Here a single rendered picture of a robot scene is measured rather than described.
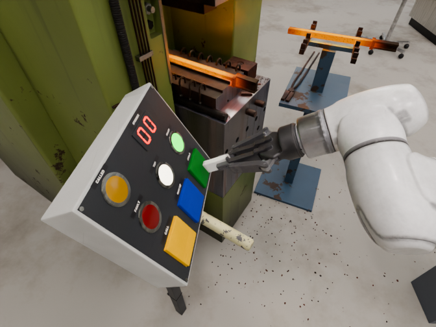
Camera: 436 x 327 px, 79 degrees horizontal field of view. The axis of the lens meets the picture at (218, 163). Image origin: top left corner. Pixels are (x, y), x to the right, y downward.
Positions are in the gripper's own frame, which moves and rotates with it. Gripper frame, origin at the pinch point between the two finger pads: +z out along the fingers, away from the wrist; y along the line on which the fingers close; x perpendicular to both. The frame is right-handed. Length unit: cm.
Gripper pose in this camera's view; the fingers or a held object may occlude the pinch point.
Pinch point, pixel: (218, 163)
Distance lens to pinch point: 64.6
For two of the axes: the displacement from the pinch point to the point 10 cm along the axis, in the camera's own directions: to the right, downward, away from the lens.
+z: -8.6, 2.5, 4.5
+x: -5.0, -6.4, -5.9
